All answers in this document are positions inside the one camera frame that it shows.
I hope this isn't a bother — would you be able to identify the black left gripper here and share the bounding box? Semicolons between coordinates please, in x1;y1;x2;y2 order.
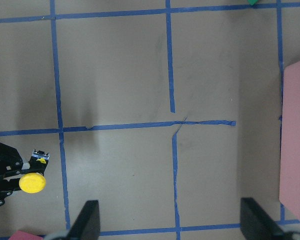
0;142;23;207

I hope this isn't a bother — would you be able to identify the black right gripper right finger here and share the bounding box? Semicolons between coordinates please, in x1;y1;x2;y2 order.
240;197;290;240

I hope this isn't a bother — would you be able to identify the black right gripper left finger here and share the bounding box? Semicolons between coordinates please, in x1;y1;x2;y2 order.
65;200;101;240

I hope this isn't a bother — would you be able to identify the yellow push button switch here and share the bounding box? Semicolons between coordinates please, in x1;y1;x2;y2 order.
18;149;50;194

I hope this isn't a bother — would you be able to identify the pink plastic bin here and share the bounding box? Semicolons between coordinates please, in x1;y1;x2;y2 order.
279;61;300;221

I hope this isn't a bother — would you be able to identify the pink cube centre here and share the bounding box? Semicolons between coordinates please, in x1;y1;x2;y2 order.
8;230;44;240

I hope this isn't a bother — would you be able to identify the green cube far right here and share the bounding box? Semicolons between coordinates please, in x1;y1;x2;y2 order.
247;0;259;6

